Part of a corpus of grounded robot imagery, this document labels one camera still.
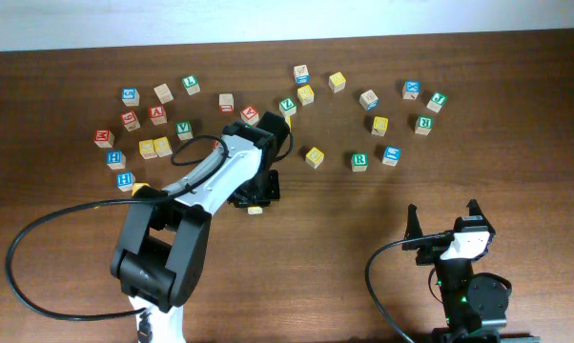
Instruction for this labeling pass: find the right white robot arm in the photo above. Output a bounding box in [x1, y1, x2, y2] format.
[403, 199, 541, 343]

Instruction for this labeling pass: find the yellow O block left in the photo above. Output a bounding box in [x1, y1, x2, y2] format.
[132, 183, 149, 196]

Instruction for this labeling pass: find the blue block far left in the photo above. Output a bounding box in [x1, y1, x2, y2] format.
[121, 88, 140, 107]

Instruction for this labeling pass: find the plain block right centre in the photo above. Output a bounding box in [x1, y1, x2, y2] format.
[359, 90, 379, 111]

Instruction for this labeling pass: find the green r block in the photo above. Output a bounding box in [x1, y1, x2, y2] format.
[351, 153, 369, 172]
[415, 116, 434, 135]

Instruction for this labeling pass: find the blue h block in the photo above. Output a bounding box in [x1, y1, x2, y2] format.
[116, 171, 135, 192]
[106, 151, 126, 170]

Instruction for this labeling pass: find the blue X block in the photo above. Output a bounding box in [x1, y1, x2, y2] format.
[402, 80, 420, 100]

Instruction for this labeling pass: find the red M block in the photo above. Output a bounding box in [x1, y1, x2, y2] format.
[93, 130, 114, 149]

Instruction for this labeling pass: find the red A block tilted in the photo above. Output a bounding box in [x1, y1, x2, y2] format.
[240, 105, 259, 125]

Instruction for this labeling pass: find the blue H block upper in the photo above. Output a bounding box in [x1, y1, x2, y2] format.
[106, 151, 126, 170]

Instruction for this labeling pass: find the red nine block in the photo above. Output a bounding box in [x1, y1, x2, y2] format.
[120, 111, 140, 131]

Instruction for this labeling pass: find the yellow O block pair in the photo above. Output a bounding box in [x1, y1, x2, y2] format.
[138, 139, 157, 159]

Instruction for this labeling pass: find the blue H block lower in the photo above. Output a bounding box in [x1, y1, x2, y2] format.
[116, 171, 135, 192]

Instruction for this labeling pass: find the green Z block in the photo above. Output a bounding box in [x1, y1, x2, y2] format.
[279, 97, 297, 117]

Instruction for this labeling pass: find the blue S block right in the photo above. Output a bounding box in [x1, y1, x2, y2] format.
[382, 146, 401, 167]

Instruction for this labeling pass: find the red A block left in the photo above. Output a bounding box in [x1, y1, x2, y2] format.
[149, 106, 168, 126]

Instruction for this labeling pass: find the green V block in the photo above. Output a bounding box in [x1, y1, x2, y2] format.
[176, 121, 194, 141]

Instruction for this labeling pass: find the yellow block centre lower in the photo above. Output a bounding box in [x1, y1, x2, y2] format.
[305, 147, 324, 169]

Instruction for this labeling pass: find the plain block blue side top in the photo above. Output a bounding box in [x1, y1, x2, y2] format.
[294, 65, 310, 86]

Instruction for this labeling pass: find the plain block red side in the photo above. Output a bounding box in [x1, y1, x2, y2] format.
[218, 93, 235, 112]

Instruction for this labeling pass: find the green J block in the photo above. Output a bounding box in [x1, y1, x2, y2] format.
[426, 92, 447, 113]

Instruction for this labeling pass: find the yellow G block pair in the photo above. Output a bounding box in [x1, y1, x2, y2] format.
[153, 136, 173, 157]

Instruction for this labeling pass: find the yellow C block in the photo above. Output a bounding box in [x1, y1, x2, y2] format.
[247, 206, 263, 215]

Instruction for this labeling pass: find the yellow block above Z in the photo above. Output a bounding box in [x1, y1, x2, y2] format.
[297, 85, 315, 106]

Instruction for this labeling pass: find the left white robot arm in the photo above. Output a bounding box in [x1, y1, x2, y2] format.
[110, 112, 292, 342]

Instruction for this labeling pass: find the green L block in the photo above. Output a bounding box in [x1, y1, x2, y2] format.
[182, 75, 201, 95]

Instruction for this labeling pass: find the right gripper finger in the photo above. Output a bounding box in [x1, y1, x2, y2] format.
[404, 204, 423, 240]
[465, 199, 487, 223]

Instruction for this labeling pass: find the plain wooden block left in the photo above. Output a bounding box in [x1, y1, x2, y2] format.
[154, 84, 174, 104]

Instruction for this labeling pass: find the yellow block top right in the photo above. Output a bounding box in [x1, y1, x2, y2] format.
[328, 71, 346, 92]

